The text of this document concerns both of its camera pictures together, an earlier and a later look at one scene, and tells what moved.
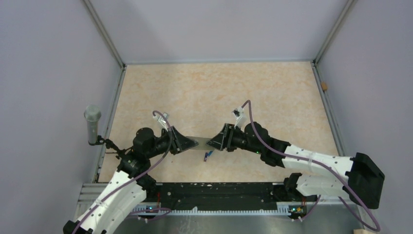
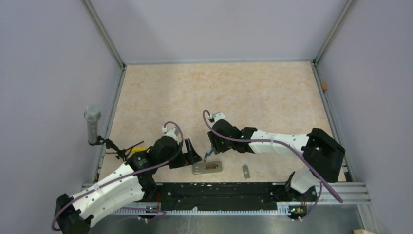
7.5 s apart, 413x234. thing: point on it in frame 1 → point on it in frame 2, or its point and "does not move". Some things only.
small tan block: [324, 86] does not move
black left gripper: [180, 142] → [188, 158]
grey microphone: [92, 113] does not move
